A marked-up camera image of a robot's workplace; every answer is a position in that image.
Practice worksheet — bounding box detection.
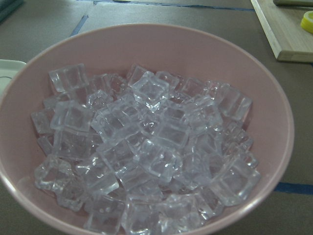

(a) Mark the white serving tray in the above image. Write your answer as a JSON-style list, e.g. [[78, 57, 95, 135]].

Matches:
[[0, 59, 26, 96]]

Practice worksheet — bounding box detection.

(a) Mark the clear ice cube pile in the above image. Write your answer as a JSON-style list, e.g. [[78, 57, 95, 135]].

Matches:
[[31, 64, 260, 235]]

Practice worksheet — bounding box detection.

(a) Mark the wooden cutting board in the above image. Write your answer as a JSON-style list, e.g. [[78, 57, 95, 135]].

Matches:
[[251, 0, 313, 63]]

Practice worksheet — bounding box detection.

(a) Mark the pink bowl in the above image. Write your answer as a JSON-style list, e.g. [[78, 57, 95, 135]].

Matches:
[[0, 23, 294, 235]]

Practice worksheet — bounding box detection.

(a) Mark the dark grey folded cloth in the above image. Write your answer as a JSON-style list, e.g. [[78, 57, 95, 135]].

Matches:
[[0, 0, 24, 22]]

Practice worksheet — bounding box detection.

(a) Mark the yellow lemon half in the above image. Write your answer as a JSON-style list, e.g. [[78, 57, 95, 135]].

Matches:
[[300, 11, 313, 34]]

